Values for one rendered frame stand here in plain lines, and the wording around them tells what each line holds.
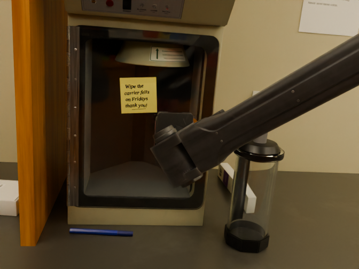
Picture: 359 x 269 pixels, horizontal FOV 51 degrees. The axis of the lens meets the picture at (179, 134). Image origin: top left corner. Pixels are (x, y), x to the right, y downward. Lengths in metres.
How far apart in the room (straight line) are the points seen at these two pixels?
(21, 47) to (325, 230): 0.81
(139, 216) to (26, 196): 0.26
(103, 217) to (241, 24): 0.75
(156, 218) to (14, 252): 0.31
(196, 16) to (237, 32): 0.52
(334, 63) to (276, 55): 0.91
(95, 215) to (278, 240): 0.43
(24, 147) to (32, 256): 0.22
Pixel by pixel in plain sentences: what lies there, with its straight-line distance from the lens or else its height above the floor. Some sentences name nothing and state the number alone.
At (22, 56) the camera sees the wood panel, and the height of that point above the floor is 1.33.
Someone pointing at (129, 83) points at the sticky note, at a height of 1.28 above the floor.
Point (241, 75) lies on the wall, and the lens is 1.30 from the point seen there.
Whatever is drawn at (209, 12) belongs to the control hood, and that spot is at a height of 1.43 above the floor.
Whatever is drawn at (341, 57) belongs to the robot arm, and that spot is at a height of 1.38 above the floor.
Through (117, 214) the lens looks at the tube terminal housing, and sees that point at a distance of 0.91.
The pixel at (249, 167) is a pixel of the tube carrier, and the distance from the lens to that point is 0.79.
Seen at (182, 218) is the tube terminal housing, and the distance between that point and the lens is 0.93.
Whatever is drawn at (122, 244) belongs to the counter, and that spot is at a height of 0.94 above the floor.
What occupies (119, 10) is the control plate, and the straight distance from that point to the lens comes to 0.77.
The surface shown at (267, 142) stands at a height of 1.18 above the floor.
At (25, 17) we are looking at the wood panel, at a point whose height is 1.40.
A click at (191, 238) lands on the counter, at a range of 0.89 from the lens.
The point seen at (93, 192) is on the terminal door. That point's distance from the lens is 0.88.
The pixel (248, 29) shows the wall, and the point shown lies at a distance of 1.29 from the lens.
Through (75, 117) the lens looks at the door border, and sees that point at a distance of 0.82.
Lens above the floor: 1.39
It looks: 15 degrees down
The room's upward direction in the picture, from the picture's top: 5 degrees clockwise
